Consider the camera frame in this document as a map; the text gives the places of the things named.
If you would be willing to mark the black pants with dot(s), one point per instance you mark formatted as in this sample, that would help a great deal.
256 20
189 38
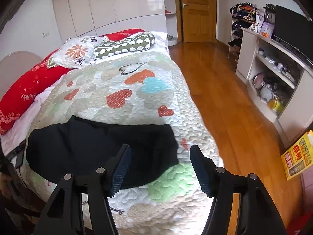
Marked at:
80 146

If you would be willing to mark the yellow printed box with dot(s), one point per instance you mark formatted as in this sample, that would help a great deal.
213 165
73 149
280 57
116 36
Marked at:
298 157

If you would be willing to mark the yellow bottle on shelf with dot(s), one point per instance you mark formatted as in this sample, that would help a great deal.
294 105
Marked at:
275 105

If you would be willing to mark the red long pillow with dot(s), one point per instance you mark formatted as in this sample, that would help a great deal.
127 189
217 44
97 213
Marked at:
22 92

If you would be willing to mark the white tv shelf unit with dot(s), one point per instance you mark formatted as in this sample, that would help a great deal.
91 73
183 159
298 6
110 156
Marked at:
270 70

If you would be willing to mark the heart pattern quilted bedspread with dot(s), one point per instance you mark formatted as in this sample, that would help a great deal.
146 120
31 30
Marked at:
134 89

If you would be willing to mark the round beige headboard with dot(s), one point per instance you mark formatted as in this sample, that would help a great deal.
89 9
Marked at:
15 65

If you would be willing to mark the white floral pillow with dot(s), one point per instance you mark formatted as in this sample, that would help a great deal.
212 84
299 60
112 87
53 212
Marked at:
76 52

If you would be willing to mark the purple small clock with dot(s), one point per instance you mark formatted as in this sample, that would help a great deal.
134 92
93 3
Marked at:
267 30

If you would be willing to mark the green white spotted bolster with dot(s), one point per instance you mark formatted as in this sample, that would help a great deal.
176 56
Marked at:
138 42

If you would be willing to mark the black television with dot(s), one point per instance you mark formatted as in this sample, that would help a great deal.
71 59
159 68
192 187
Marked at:
294 30

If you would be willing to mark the shoe rack with clutter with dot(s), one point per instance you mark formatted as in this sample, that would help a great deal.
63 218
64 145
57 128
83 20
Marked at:
243 16

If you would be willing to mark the dark ornate clock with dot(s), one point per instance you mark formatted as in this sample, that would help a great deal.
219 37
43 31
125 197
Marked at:
270 13

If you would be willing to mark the glossy white wardrobe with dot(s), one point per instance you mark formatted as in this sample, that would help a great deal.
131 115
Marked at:
99 17

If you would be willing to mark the wooden door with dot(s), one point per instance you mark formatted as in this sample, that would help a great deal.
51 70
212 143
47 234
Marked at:
198 20

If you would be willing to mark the white wall socket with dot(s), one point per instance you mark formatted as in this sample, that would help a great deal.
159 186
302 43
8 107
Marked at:
45 34

